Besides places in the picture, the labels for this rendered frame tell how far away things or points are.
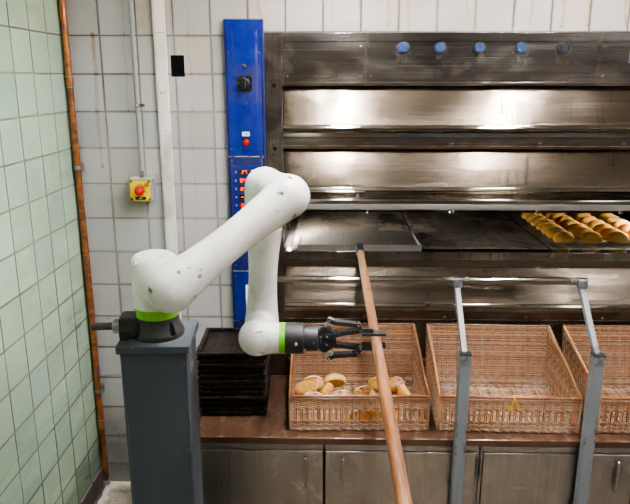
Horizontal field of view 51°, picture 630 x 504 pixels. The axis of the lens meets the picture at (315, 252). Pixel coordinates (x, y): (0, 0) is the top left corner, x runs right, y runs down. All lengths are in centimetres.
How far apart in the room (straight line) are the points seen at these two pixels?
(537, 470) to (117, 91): 228
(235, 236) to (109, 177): 133
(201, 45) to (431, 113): 99
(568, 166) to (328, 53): 112
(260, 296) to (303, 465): 91
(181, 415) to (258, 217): 63
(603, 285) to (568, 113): 79
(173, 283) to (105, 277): 142
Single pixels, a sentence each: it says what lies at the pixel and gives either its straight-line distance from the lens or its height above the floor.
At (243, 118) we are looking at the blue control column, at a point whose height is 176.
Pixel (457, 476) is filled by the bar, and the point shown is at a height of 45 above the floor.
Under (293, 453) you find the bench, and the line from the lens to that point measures 268.
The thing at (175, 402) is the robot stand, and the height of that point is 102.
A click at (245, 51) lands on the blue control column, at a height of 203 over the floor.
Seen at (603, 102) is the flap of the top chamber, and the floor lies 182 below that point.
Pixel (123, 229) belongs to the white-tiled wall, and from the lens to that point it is 303.
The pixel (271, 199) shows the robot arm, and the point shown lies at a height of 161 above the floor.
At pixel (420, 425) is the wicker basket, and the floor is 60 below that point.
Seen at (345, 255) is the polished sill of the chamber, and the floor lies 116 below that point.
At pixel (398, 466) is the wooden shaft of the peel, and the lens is 138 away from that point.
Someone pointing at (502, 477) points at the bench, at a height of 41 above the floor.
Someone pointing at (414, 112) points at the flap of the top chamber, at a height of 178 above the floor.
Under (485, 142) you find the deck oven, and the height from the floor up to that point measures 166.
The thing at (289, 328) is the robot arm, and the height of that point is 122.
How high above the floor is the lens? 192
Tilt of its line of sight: 15 degrees down
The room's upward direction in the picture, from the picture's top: straight up
